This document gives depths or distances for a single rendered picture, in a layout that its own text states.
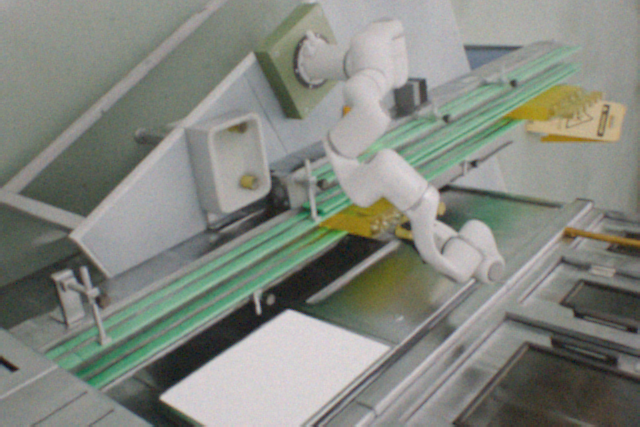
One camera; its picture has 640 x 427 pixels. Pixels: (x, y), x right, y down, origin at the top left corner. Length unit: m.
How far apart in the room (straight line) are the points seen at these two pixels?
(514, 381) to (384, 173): 0.51
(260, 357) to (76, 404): 0.68
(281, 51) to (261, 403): 0.90
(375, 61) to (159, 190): 0.60
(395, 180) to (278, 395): 0.50
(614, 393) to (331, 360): 0.57
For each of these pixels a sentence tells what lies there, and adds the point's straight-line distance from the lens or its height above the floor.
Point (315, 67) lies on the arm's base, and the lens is 1.84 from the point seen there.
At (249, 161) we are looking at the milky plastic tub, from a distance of 1.80.
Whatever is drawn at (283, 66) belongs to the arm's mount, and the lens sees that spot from 1.83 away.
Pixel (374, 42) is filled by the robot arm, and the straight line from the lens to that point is 1.56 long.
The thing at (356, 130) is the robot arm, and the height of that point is 1.21.
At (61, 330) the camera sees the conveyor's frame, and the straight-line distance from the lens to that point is 1.48.
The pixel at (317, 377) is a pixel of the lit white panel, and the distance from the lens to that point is 1.47.
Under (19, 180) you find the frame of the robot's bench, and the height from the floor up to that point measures 0.20.
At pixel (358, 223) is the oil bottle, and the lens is 1.79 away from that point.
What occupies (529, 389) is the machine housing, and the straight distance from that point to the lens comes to 1.49.
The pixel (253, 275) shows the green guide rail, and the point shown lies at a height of 0.91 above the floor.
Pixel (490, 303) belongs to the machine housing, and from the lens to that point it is 1.69.
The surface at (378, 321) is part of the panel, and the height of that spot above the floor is 1.22.
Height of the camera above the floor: 2.09
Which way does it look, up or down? 40 degrees down
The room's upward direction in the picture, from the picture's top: 101 degrees clockwise
